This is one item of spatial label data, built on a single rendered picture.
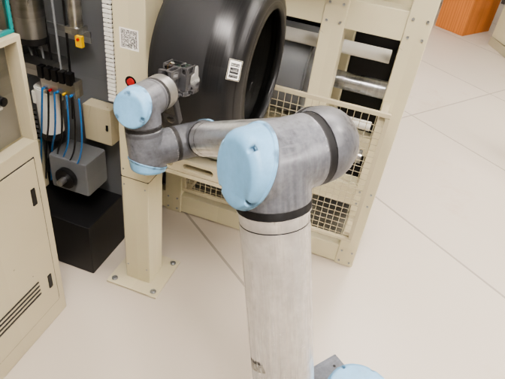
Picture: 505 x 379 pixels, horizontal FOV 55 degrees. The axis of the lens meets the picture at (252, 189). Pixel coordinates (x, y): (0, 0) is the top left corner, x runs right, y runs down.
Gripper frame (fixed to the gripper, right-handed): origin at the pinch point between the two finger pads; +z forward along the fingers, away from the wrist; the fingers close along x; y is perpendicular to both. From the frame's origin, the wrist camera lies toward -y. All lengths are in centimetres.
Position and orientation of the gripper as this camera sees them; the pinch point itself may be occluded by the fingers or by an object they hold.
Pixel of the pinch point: (194, 80)
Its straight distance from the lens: 146.7
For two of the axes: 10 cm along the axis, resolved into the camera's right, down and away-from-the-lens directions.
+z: 3.1, -4.3, 8.5
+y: 1.5, -8.6, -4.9
